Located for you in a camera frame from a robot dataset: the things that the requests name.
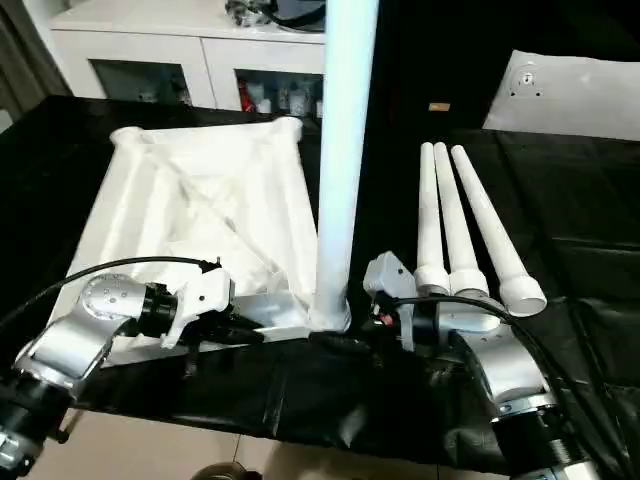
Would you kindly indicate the white plastic table leg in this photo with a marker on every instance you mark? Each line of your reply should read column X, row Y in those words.
column 345, row 150
column 490, row 220
column 457, row 215
column 430, row 210

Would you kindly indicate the white plastic table top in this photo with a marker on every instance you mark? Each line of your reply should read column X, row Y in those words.
column 200, row 200

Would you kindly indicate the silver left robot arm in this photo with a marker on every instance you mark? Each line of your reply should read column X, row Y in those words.
column 75, row 340

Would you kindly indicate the black work mat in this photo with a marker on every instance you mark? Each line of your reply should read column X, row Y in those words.
column 575, row 225

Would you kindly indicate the red bottle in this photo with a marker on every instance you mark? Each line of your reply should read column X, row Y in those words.
column 245, row 98

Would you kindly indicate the black box with gold label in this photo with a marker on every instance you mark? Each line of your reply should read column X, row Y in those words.
column 440, row 60

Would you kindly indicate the white glass-door cabinet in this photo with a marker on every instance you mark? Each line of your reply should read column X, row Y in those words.
column 150, row 50

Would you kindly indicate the grey helmet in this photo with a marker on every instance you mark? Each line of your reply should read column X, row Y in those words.
column 305, row 17

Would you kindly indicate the grey curtain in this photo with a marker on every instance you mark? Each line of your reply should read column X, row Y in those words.
column 25, row 60

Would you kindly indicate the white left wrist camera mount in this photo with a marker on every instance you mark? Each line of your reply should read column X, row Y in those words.
column 205, row 295

